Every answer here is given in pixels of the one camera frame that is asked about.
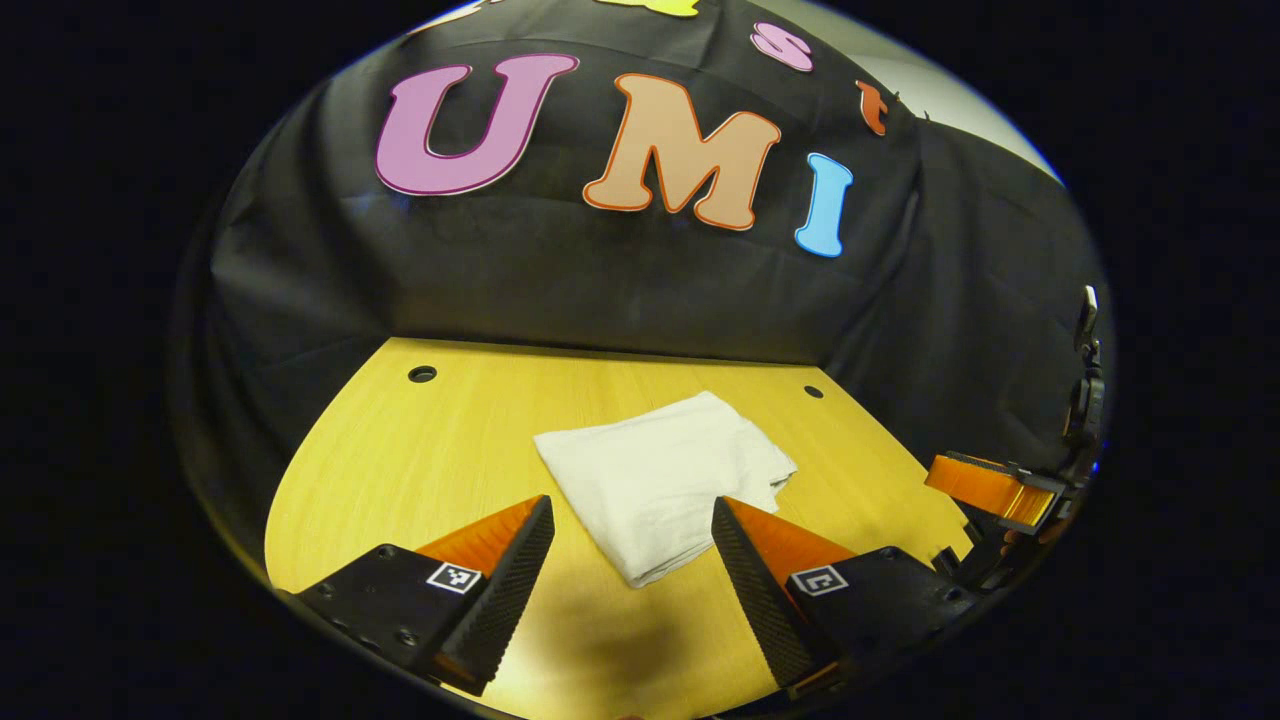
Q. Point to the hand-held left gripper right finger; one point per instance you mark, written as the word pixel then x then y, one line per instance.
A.
pixel 760 600

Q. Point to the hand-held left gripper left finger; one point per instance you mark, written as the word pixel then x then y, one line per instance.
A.
pixel 510 600

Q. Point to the black backdrop cloth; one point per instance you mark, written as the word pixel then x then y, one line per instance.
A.
pixel 600 290

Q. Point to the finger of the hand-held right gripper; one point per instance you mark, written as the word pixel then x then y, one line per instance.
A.
pixel 980 482

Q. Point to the white jeans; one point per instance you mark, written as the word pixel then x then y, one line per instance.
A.
pixel 650 480

